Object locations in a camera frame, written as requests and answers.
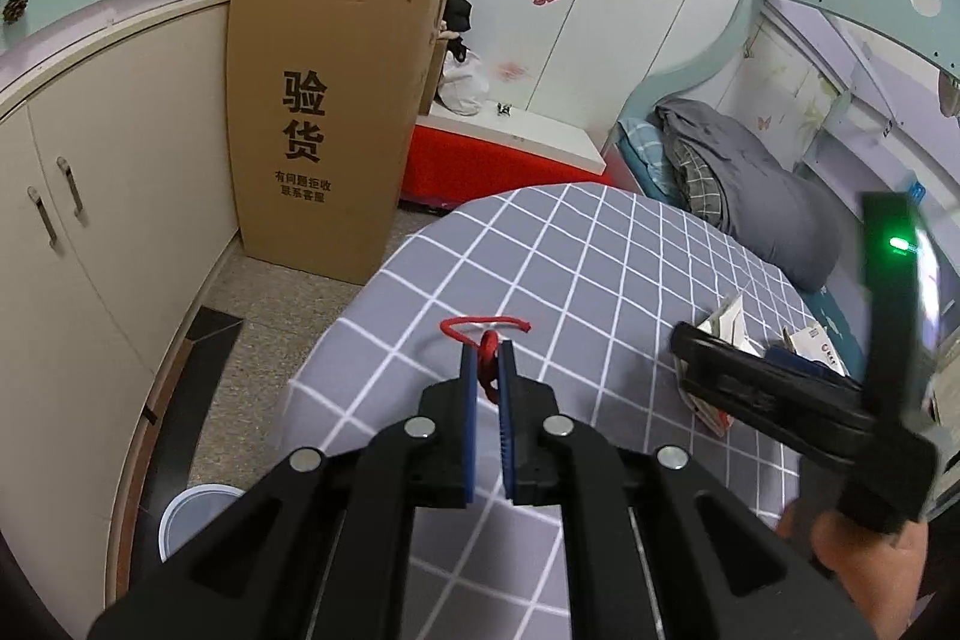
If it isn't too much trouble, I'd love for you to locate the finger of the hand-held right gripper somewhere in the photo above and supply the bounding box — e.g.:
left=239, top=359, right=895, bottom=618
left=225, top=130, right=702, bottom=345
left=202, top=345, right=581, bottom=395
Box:
left=670, top=320, right=877, bottom=417
left=682, top=376, right=877, bottom=462

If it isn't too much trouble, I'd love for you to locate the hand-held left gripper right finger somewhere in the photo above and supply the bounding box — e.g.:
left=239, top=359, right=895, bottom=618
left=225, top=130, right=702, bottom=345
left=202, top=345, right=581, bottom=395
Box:
left=499, top=340, right=871, bottom=640

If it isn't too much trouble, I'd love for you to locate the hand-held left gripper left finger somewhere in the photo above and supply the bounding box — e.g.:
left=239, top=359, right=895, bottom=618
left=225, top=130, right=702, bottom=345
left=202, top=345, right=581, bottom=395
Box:
left=88, top=344, right=479, bottom=640

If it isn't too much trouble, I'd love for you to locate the white paper packet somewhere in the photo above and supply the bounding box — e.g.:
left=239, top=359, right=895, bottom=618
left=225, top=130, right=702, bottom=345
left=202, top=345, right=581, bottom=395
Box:
left=679, top=293, right=747, bottom=437

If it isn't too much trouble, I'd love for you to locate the red string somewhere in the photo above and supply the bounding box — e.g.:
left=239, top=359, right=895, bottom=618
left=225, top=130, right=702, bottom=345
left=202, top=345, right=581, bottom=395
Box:
left=439, top=314, right=533, bottom=405

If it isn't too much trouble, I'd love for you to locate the white plastic bin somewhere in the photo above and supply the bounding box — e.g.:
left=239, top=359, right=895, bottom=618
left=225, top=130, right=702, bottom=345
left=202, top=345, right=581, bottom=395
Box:
left=160, top=482, right=245, bottom=562

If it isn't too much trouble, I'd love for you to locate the person's right hand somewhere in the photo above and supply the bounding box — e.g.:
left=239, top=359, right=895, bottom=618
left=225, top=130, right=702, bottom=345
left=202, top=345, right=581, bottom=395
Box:
left=776, top=505, right=931, bottom=640

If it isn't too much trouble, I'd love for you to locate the white printed card packet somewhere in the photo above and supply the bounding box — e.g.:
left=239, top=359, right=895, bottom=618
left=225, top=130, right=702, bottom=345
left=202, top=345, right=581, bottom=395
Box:
left=780, top=325, right=850, bottom=378

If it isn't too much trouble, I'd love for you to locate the grey duvet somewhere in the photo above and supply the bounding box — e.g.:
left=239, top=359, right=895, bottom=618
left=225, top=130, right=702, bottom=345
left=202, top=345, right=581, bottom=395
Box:
left=652, top=100, right=845, bottom=292

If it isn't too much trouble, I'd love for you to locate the grey checked tablecloth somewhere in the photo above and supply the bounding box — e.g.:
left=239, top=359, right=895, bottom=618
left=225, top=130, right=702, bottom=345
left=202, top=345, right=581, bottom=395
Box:
left=274, top=182, right=856, bottom=640

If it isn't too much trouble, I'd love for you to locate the white bedside shelf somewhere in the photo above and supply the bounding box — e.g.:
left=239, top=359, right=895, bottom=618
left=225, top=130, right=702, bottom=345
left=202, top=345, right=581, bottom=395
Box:
left=795, top=85, right=901, bottom=199

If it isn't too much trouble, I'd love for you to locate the blue checked bedsheet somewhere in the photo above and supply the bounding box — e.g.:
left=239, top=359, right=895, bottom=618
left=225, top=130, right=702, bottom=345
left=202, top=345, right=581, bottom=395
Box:
left=619, top=117, right=670, bottom=193

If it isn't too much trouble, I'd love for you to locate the red storage box white lid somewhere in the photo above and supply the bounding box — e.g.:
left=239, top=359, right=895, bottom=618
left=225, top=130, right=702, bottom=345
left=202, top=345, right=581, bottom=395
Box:
left=397, top=104, right=608, bottom=214

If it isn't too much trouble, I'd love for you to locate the white bag on bench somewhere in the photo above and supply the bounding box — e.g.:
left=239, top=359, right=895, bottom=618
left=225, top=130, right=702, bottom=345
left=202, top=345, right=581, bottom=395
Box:
left=436, top=47, right=488, bottom=116

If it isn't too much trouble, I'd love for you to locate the large cardboard box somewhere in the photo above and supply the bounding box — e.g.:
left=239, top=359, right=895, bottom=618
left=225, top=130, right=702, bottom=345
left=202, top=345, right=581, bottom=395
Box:
left=225, top=0, right=451, bottom=285

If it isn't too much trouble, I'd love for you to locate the cream floor cabinet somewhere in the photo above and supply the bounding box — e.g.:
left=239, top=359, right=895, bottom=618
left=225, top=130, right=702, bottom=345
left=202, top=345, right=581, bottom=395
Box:
left=0, top=0, right=241, bottom=581

